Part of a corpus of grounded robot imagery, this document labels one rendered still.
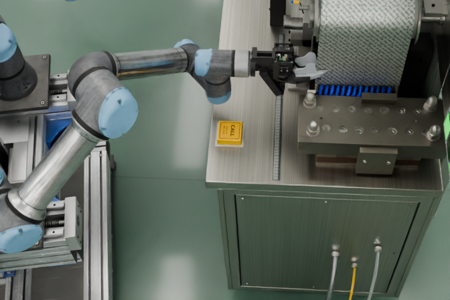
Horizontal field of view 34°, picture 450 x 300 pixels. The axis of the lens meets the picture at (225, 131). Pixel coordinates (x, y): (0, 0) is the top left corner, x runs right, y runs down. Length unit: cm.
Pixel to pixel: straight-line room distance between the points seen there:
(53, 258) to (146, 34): 161
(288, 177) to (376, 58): 41
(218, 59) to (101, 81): 35
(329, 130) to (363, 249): 56
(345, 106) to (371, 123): 9
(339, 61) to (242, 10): 55
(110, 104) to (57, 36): 196
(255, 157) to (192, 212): 98
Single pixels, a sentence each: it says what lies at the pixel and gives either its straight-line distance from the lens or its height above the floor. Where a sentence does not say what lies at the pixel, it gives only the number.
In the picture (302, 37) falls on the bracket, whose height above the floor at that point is 114.
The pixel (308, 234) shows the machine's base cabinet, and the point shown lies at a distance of 233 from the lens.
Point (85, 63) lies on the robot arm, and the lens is 187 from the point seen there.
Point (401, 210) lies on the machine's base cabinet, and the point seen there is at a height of 77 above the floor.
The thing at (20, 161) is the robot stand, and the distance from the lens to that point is 242.
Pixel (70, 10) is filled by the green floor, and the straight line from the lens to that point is 381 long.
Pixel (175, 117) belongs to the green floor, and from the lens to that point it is 329.
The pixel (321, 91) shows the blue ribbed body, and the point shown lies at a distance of 206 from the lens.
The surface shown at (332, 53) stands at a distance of 198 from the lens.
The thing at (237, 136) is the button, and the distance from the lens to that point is 210.
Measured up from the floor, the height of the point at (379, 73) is 109.
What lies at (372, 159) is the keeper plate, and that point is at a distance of 201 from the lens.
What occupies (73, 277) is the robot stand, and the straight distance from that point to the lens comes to 276.
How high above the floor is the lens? 268
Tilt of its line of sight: 56 degrees down
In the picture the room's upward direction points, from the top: 5 degrees counter-clockwise
